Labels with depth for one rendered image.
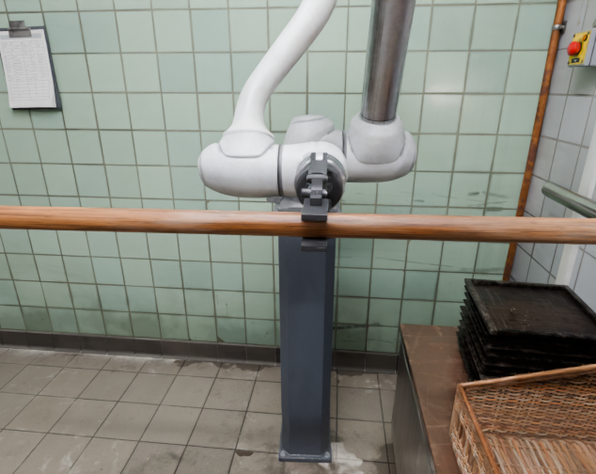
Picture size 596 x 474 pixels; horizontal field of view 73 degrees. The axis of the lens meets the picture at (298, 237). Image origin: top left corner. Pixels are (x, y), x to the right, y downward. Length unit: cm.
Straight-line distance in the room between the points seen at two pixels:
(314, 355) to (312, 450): 43
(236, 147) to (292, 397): 103
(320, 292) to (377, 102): 60
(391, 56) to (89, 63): 133
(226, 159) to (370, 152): 51
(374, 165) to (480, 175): 74
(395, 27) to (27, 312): 226
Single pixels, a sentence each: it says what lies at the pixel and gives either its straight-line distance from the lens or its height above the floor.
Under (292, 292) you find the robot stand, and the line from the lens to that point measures 131.
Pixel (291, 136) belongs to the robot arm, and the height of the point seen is 122.
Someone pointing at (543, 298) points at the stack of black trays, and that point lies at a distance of 131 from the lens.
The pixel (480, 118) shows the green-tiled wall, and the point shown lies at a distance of 180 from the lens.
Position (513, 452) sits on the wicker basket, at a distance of 112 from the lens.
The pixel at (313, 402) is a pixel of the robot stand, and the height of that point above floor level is 28.
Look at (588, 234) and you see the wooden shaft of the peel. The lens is 55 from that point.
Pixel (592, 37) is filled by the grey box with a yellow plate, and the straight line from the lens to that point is 154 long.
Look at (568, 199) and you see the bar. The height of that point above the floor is 116.
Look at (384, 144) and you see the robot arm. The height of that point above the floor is 120.
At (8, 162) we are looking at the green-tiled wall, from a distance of 231.
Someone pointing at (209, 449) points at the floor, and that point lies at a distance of 184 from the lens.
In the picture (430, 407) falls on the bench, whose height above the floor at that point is 58.
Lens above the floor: 135
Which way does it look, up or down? 21 degrees down
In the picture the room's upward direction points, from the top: straight up
